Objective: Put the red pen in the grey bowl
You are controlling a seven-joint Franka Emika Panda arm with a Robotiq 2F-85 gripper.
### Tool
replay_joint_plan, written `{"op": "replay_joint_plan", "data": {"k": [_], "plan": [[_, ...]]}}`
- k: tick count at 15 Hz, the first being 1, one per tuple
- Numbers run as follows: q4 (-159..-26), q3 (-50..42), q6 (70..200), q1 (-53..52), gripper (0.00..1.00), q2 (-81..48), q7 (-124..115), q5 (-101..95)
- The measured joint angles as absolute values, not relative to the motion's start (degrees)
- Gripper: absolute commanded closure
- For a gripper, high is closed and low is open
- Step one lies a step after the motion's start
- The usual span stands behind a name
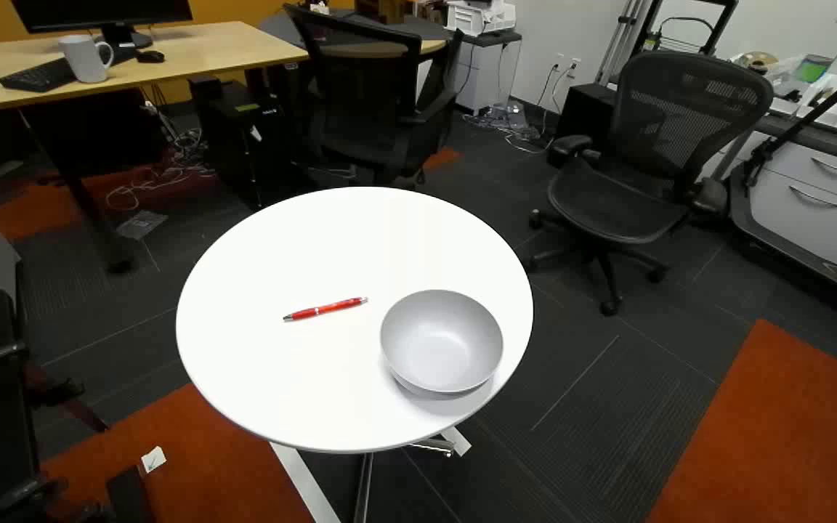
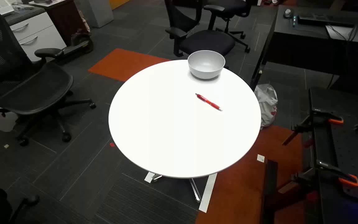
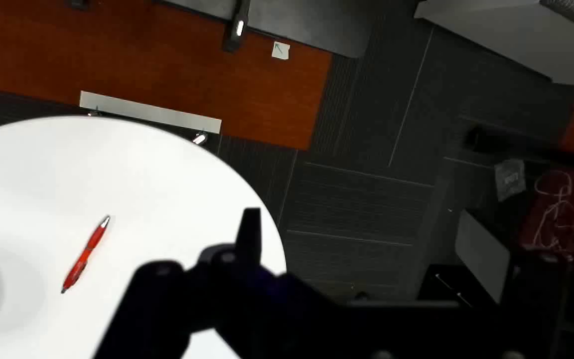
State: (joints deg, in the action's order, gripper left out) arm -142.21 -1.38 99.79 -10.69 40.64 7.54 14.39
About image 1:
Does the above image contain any black keyboard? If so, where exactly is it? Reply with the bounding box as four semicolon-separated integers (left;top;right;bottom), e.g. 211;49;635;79
0;57;76;93

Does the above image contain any black mesh office chair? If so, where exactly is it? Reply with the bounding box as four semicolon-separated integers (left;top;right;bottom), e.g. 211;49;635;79
528;50;775;317

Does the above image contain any white pedestal cabinet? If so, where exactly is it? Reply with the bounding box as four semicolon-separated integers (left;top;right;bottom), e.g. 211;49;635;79
452;31;522;115

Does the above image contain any white drawer cabinet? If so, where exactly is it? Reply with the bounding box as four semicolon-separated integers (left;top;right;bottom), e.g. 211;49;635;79
724;131;837;280

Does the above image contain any wooden desk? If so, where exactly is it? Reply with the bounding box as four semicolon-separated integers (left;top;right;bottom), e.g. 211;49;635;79
0;20;310;275

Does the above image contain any tangle of white cables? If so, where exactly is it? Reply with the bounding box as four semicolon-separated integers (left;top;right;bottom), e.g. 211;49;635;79
104;127;217;213

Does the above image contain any white printer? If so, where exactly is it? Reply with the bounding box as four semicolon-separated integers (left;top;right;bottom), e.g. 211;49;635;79
446;0;517;37

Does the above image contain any black subwoofer box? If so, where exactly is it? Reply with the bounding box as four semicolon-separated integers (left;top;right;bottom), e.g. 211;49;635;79
546;82;617;169

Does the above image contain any stand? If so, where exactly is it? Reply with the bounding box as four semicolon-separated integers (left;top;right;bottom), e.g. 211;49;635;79
742;51;837;190

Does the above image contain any black monitor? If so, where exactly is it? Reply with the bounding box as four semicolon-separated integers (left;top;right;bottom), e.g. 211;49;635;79
11;0;194;50

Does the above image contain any black computer tower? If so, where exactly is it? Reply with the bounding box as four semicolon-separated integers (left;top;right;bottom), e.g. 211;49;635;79
201;91;296;208

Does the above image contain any white mug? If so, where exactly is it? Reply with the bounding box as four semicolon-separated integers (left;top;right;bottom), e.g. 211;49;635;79
58;34;115;84

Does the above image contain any red pen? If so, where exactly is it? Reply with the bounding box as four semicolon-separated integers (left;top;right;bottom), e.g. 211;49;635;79
283;296;369;323

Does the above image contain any grey bowl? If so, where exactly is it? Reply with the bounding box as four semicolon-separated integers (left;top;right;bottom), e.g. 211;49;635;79
379;289;504;398

